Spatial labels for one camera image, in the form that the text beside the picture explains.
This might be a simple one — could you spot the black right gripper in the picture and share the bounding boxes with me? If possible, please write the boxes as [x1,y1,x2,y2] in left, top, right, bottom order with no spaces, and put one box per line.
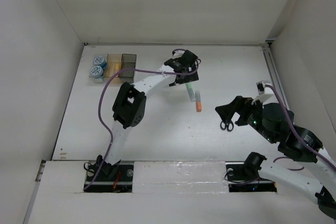
[215,94,276,143]

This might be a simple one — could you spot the green capped highlighter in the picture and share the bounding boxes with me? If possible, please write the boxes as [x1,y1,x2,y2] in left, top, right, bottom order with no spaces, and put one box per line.
[186,83,196,102]

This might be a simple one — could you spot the orange capped grey highlighter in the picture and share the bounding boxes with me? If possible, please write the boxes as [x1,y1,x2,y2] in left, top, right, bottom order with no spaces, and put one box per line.
[195,90,202,112]

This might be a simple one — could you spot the yellow capped orange highlighter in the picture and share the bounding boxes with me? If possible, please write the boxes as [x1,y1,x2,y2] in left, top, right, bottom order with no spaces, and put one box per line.
[113,62,121,72]

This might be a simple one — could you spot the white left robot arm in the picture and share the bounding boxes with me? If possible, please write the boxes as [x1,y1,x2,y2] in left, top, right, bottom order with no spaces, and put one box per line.
[99,50,201,180]

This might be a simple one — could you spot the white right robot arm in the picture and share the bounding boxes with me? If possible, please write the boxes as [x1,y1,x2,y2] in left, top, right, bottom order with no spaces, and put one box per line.
[215,96,335,219]

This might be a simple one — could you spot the smoky grey plastic container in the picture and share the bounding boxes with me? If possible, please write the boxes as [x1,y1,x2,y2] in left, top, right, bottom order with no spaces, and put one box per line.
[119,54,137,83]

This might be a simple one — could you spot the amber plastic container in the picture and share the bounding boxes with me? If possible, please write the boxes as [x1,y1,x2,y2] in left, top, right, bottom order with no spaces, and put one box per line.
[103,54,122,82]

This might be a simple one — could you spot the clear plastic container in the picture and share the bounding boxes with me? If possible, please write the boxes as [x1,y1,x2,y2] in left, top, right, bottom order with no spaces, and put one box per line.
[89,54,108,83]

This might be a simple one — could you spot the black handled scissors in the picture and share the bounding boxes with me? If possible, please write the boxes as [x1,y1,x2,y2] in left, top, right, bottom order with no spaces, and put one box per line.
[219,121,234,132]

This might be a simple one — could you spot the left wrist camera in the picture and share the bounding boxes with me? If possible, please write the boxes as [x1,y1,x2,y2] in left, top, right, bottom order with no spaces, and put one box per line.
[172,49,185,58]

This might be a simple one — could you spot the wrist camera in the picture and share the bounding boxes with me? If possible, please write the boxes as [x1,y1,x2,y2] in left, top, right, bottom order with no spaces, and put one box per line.
[172,49,185,58]
[251,80,274,105]

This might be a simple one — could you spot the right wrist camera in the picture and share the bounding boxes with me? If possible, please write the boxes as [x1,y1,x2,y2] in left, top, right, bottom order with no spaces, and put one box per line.
[251,80,274,105]

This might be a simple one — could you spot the aluminium rail right edge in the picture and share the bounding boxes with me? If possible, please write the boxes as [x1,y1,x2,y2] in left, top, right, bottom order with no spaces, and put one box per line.
[261,40,289,110]

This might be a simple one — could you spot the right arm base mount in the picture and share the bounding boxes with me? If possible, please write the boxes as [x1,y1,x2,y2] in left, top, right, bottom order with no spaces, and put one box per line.
[224,152,277,193]

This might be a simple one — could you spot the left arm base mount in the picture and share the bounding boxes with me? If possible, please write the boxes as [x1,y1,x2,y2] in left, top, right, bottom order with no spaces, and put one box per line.
[83,162,134,193]

